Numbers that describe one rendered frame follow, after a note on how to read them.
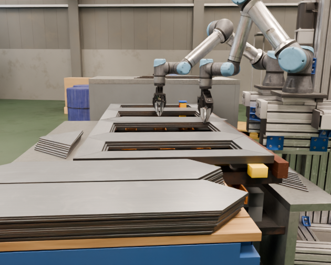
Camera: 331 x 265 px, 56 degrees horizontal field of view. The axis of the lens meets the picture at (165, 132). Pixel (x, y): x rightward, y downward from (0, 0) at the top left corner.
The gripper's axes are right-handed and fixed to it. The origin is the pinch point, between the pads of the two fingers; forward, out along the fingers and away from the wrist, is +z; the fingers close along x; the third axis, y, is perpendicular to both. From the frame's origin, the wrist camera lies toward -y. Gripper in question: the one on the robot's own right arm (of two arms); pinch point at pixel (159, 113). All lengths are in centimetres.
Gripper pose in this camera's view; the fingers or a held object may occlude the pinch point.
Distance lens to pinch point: 205.4
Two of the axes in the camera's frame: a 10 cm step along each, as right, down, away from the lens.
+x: 10.0, -0.1, 0.9
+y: 0.9, 2.1, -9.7
